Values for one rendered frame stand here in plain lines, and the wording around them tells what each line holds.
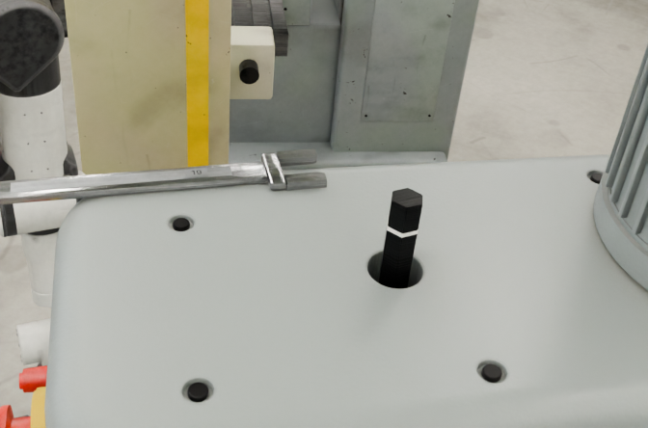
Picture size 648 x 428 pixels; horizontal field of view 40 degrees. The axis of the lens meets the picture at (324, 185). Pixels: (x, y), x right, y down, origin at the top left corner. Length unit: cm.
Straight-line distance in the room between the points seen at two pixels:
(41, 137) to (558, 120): 351
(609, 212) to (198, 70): 192
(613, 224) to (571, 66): 443
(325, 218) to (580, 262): 18
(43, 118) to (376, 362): 82
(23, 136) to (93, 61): 119
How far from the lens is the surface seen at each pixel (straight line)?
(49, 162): 130
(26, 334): 148
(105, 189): 63
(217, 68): 247
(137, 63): 245
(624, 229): 63
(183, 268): 58
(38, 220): 132
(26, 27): 118
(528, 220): 65
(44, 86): 124
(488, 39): 516
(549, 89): 478
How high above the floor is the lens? 228
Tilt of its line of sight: 37 degrees down
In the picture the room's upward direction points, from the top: 6 degrees clockwise
